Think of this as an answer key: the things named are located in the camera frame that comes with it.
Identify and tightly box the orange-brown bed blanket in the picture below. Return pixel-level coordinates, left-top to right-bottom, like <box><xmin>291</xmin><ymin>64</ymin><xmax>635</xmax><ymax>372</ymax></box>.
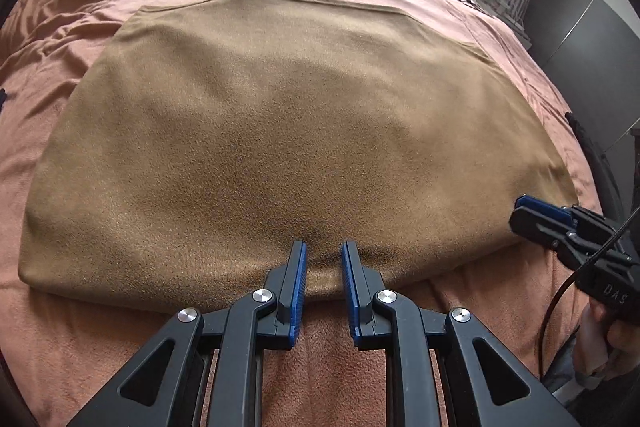
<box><xmin>1</xmin><ymin>0</ymin><xmax>601</xmax><ymax>426</ymax></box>

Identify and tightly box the tan printed t-shirt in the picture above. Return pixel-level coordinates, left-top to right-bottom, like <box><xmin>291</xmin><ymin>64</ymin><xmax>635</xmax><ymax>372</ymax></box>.
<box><xmin>18</xmin><ymin>0</ymin><xmax>576</xmax><ymax>312</ymax></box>

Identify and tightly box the person's right hand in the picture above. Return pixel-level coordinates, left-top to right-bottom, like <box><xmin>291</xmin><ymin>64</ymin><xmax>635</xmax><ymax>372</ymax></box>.
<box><xmin>573</xmin><ymin>298</ymin><xmax>640</xmax><ymax>381</ymax></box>

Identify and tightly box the dark grey wardrobe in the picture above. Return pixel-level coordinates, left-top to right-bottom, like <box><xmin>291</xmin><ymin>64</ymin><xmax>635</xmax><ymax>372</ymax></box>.
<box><xmin>524</xmin><ymin>0</ymin><xmax>639</xmax><ymax>212</ymax></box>

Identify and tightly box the black braided cable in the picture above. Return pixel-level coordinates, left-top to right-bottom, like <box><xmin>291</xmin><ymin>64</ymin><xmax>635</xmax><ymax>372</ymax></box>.
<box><xmin>537</xmin><ymin>110</ymin><xmax>640</xmax><ymax>381</ymax></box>

